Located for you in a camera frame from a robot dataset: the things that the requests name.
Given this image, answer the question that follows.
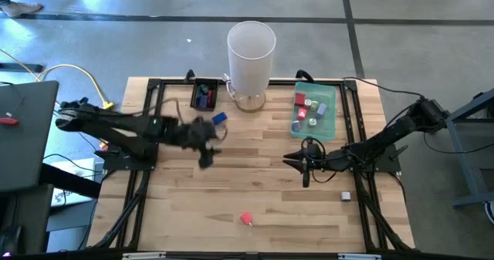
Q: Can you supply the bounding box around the black floor bar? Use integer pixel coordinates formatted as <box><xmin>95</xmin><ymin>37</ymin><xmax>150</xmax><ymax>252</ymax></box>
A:
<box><xmin>0</xmin><ymin>62</ymin><xmax>44</xmax><ymax>73</ymax></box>

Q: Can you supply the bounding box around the silver aluminium bracket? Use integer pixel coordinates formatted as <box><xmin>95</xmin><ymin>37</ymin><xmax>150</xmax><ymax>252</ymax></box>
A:
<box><xmin>122</xmin><ymin>252</ymin><xmax>167</xmax><ymax>260</ymax></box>
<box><xmin>338</xmin><ymin>253</ymin><xmax>382</xmax><ymax>260</ymax></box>

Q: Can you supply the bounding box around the black aluminium rig frame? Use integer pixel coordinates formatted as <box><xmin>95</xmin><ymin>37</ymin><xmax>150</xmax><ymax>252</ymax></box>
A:
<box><xmin>86</xmin><ymin>77</ymin><xmax>416</xmax><ymax>253</ymax></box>

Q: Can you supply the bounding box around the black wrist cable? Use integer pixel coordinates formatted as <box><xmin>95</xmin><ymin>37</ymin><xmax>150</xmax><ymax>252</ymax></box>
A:
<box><xmin>299</xmin><ymin>135</ymin><xmax>337</xmax><ymax>184</ymax></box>
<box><xmin>130</xmin><ymin>96</ymin><xmax>229</xmax><ymax>142</ymax></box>

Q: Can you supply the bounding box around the black slotted organizer bin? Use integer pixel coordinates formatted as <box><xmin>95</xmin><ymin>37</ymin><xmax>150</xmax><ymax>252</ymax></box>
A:
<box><xmin>190</xmin><ymin>76</ymin><xmax>219</xmax><ymax>112</ymax></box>

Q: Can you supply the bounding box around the white shade wooden base lamp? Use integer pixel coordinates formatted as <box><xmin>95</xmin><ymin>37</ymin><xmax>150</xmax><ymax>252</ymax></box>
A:
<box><xmin>226</xmin><ymin>19</ymin><xmax>277</xmax><ymax>113</ymax></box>

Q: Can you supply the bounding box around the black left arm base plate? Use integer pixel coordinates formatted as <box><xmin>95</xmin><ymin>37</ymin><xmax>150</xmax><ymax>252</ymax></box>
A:
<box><xmin>94</xmin><ymin>136</ymin><xmax>157</xmax><ymax>172</ymax></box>

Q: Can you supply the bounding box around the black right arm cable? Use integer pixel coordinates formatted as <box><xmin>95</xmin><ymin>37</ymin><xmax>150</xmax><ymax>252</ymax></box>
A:
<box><xmin>341</xmin><ymin>76</ymin><xmax>426</xmax><ymax>100</ymax></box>

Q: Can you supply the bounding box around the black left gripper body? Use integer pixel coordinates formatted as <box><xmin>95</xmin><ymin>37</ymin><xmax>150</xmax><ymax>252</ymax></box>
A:
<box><xmin>180</xmin><ymin>116</ymin><xmax>219</xmax><ymax>151</ymax></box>

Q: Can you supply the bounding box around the white printed box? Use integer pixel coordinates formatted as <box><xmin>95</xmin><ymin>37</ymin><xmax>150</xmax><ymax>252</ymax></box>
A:
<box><xmin>49</xmin><ymin>157</ymin><xmax>97</xmax><ymax>208</ymax></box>

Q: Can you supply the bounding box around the person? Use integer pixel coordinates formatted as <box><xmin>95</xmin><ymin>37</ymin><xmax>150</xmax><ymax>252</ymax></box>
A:
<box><xmin>0</xmin><ymin>0</ymin><xmax>44</xmax><ymax>19</ymax></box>

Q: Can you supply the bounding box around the yellow floor cable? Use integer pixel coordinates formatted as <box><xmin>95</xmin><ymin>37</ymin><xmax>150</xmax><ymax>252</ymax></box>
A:
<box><xmin>0</xmin><ymin>48</ymin><xmax>116</xmax><ymax>111</ymax></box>

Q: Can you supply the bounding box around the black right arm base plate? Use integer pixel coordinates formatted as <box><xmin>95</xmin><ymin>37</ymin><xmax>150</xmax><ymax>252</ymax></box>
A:
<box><xmin>345</xmin><ymin>142</ymin><xmax>402</xmax><ymax>174</ymax></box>

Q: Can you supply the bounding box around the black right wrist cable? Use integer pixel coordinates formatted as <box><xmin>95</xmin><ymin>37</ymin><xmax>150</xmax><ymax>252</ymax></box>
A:
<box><xmin>299</xmin><ymin>135</ymin><xmax>337</xmax><ymax>184</ymax></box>

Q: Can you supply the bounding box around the grey blue table frame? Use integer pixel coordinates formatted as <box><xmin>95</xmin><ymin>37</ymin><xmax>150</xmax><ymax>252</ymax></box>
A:
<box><xmin>425</xmin><ymin>88</ymin><xmax>494</xmax><ymax>210</ymax></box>

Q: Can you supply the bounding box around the black floor cable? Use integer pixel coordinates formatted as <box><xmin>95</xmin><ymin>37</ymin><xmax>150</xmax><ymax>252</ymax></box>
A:
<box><xmin>422</xmin><ymin>130</ymin><xmax>494</xmax><ymax>155</ymax></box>

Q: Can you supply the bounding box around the teal translucent plastic bin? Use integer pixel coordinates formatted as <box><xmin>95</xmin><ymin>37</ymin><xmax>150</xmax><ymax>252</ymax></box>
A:
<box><xmin>289</xmin><ymin>81</ymin><xmax>338</xmax><ymax>143</ymax></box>

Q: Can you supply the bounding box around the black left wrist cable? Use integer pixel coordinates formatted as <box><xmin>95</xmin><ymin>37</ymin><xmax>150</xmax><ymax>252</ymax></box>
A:
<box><xmin>130</xmin><ymin>96</ymin><xmax>229</xmax><ymax>142</ymax></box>

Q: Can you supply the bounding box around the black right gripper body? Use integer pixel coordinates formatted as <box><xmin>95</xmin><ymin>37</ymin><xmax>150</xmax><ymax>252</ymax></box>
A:
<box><xmin>303</xmin><ymin>143</ymin><xmax>330</xmax><ymax>171</ymax></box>

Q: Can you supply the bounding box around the red handled screwdriver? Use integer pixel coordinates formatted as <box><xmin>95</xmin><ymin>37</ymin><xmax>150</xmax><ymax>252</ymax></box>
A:
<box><xmin>0</xmin><ymin>97</ymin><xmax>25</xmax><ymax>127</ymax></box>

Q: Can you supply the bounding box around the dark grey desk surface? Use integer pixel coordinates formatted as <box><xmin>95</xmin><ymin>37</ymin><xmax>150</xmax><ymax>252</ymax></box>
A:
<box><xmin>0</xmin><ymin>80</ymin><xmax>59</xmax><ymax>194</ymax></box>

